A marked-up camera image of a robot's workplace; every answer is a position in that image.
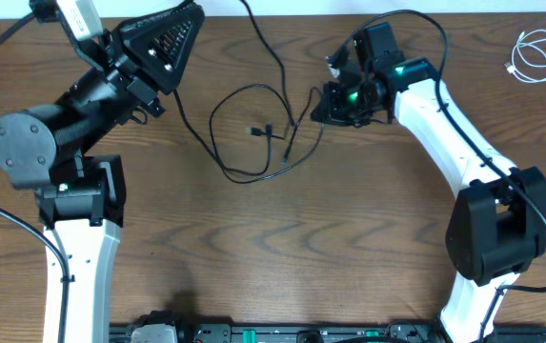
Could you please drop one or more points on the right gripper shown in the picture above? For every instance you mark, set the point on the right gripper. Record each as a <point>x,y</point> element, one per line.
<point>329,108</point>

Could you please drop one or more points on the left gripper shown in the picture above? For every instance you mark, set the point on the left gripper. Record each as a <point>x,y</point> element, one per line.
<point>131,94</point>

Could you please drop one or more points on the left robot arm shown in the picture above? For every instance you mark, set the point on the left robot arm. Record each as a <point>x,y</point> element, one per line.
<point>47,149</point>

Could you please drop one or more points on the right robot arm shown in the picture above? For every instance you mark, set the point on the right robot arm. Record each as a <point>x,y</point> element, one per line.
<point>498,224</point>

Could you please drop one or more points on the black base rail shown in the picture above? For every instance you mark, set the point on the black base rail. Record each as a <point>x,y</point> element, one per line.
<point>167,326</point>

